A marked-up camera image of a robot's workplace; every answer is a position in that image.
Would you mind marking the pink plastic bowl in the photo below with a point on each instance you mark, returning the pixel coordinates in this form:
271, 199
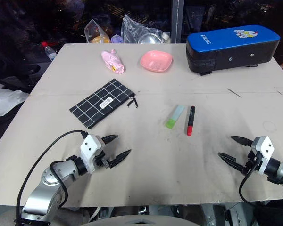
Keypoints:
156, 61

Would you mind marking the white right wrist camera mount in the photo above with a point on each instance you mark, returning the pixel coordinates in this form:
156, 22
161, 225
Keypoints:
264, 153

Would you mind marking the black grid pencil pouch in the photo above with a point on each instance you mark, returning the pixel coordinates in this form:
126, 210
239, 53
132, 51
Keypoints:
102, 103

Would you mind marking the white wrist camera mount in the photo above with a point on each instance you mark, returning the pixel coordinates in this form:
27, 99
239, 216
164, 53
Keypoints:
90, 150
264, 153

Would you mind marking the black office chair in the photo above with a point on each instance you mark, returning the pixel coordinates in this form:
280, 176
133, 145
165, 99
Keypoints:
19, 68

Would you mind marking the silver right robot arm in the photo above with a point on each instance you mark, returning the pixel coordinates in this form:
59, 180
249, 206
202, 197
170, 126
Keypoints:
280, 171

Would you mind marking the black red marker pen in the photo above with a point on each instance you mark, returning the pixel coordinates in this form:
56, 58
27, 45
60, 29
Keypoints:
190, 120

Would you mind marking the clear bag with metal bowl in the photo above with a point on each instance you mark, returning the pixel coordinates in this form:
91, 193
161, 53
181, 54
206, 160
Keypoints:
141, 33

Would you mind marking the green capped glue stick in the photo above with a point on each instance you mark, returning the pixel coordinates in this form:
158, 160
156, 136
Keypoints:
175, 116

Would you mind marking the white plastic bag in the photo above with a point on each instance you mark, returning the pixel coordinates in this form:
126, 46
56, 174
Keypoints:
4, 100

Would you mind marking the clear bag with orange contents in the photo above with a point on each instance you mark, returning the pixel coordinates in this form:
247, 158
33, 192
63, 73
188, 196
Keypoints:
97, 31

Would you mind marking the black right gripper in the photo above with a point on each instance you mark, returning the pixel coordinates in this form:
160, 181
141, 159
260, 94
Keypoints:
252, 160

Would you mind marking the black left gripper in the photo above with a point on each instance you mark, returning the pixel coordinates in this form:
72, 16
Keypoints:
102, 160

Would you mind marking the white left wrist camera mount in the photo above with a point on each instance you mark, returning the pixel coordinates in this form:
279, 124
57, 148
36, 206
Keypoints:
90, 150

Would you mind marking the blue black padded box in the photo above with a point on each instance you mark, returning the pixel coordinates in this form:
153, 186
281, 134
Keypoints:
231, 48

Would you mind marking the grey vertical pole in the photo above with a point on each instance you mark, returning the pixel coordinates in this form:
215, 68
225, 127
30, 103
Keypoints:
177, 21

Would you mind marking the purple small object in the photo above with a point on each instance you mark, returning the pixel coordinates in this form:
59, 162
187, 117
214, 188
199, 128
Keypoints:
116, 38

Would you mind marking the plastic water bottle red cap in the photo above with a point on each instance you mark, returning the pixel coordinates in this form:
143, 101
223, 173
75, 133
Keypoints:
48, 51

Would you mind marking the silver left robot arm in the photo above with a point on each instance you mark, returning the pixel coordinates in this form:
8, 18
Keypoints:
52, 182

